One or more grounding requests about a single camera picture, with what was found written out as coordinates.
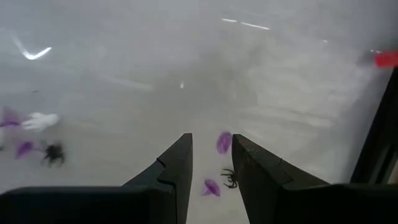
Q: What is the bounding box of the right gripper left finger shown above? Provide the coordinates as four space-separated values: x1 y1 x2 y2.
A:
120 133 194 224

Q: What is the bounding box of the white skeleton figure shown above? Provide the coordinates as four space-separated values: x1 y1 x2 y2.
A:
21 111 60 131

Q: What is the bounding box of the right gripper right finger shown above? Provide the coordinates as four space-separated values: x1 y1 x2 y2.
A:
231 133 331 224

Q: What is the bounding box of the red connector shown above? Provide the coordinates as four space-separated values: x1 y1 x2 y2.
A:
374 51 398 68

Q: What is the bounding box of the black plastic spider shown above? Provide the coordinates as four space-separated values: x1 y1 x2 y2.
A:
220 167 239 189
40 141 67 167

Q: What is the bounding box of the purple translucent witch hat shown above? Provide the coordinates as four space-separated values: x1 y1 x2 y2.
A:
15 140 40 159

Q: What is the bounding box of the purple translucent decoration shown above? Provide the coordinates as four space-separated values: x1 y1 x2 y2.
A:
216 131 233 155
201 178 221 197

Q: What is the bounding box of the purple translucent pumpkin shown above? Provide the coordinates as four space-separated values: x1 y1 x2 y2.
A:
0 107 22 128

